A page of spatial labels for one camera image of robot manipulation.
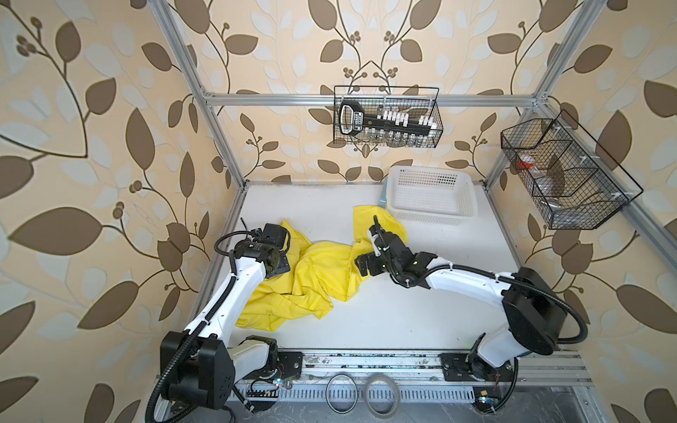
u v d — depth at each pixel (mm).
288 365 739
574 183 732
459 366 737
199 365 393
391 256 654
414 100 910
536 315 438
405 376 737
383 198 1052
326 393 711
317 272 910
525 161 807
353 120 852
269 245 608
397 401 665
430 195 1143
